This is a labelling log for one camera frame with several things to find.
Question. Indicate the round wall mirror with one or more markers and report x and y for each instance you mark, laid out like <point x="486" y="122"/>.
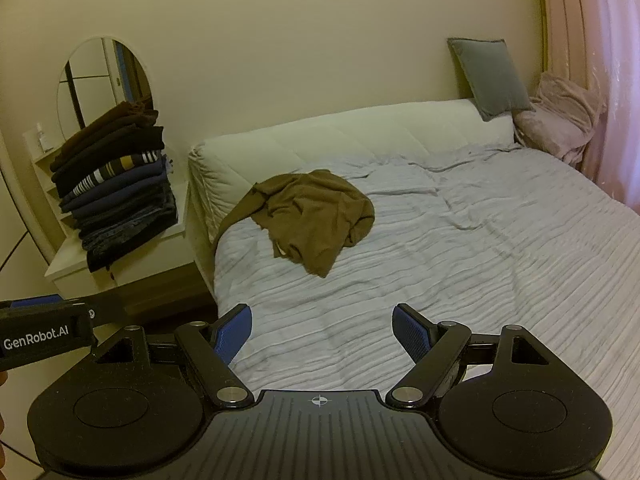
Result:
<point x="95" y="75"/>

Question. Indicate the crumpled pink blanket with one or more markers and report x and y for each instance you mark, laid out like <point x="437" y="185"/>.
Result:
<point x="560" y="115"/>

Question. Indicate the bed with striped white sheet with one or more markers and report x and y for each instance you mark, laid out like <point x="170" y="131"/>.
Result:
<point x="475" y="240"/>

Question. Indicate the pink curtain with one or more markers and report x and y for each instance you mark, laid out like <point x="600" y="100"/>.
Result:
<point x="600" y="60"/>

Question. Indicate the stack of dark folded clothes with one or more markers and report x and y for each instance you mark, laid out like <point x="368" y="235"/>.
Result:
<point x="115" y="195"/>

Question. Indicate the brown long-sleeve top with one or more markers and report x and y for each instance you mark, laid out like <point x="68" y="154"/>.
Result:
<point x="310" y="220"/>

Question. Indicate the white dressing table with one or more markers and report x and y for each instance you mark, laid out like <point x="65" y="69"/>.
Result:
<point x="70" y="260"/>

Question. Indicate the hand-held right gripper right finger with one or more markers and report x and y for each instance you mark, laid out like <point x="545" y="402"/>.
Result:
<point x="410" y="332"/>

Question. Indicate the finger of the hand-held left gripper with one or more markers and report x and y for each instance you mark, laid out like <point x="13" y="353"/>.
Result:
<point x="107" y="310"/>
<point x="35" y="302"/>

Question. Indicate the grey pillow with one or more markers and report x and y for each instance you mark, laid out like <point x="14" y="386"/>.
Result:
<point x="492" y="77"/>

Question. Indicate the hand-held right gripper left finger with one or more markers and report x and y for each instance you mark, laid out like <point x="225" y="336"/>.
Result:
<point x="235" y="332"/>

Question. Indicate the cream padded headboard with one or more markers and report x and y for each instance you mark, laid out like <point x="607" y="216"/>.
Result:
<point x="300" y="140"/>

